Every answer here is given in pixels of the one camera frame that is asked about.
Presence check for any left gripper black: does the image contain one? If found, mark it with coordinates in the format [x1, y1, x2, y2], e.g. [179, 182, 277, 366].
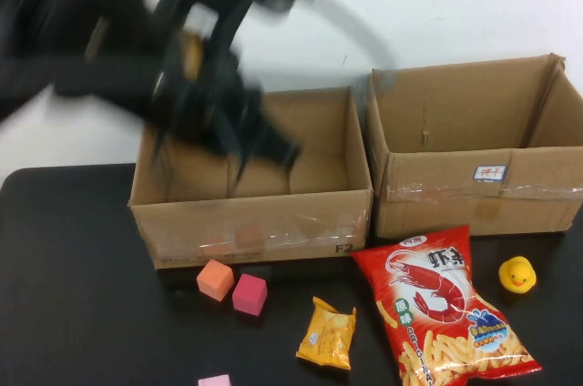
[153, 0, 305, 197]

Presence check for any cardboard box with white label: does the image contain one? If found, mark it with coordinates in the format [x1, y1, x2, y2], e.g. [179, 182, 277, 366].
[363, 53, 583, 240]

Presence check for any orange foam cube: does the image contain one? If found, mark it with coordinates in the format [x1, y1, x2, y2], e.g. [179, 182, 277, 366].
[196, 259, 235, 302]

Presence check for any yellow snack packet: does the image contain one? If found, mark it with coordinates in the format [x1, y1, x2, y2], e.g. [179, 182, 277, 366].
[295, 296, 357, 371]

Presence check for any cardboard box with F2 print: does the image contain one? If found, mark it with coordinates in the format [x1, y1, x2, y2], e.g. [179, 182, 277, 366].
[127, 85, 373, 270]

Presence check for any white label sticker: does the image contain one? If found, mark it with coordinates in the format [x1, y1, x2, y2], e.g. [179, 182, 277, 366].
[472, 165, 507, 183]

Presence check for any magenta foam cube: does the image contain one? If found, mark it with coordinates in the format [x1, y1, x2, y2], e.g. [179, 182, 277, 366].
[231, 272, 269, 316]

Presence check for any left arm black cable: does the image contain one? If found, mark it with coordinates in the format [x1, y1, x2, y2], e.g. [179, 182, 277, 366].
[298, 0, 398, 89]

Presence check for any red shrimp chips bag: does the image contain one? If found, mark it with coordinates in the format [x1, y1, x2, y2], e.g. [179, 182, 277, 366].
[350, 224, 543, 386]

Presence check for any yellow rubber duck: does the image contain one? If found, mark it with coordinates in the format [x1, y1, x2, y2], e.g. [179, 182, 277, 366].
[497, 256, 537, 294]

